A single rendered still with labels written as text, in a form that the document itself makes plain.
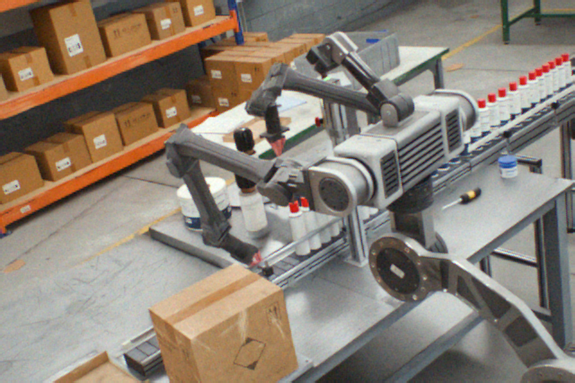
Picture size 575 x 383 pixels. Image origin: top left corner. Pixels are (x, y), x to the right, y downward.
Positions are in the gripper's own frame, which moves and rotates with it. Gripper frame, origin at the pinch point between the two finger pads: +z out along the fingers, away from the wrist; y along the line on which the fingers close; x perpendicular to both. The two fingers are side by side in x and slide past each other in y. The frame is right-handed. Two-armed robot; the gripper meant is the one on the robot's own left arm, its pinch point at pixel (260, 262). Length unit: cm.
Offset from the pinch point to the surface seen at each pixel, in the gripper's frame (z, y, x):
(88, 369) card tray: -33, 13, 55
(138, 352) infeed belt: -28, 0, 44
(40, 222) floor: 112, 347, 20
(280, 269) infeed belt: 8.8, -2.1, -1.5
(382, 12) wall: 461, 494, -412
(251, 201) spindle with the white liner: 4.5, 23.8, -20.3
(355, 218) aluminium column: 14.6, -17.7, -28.4
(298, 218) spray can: 4.5, -3.0, -19.8
